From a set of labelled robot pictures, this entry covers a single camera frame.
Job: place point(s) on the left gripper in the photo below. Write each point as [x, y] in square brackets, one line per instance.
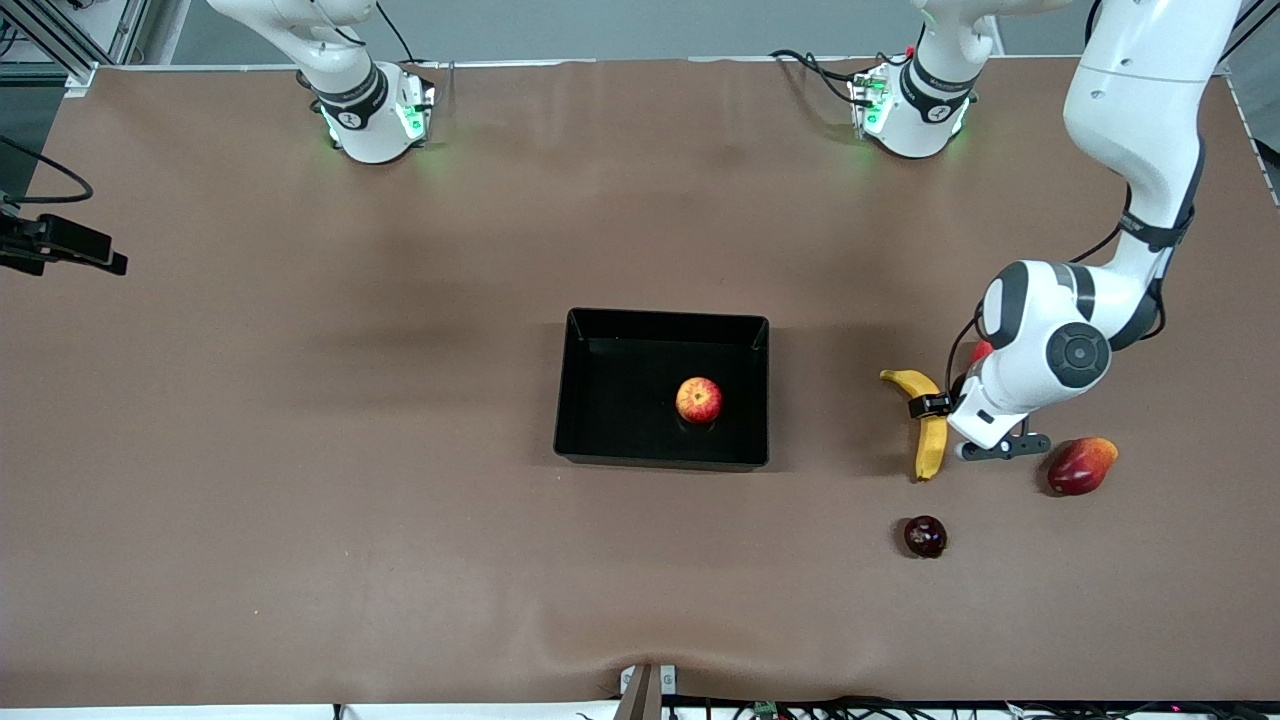
[931, 405]

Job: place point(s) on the yellow banana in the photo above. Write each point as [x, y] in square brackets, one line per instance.
[932, 450]

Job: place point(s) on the red yellow apple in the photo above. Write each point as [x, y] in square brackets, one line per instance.
[699, 400]

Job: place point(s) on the black plastic box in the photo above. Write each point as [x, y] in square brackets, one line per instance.
[620, 400]

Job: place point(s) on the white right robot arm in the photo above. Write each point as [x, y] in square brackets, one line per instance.
[355, 105]

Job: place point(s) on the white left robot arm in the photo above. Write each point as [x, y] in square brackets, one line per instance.
[1140, 100]

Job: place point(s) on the red pomegranate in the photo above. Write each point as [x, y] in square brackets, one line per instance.
[981, 351]

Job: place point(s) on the dark purple mangosteen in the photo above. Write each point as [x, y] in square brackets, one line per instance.
[925, 537]

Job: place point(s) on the red yellow mango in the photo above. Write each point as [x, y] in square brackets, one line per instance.
[1080, 468]

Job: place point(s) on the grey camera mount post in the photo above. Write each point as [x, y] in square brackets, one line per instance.
[645, 695]

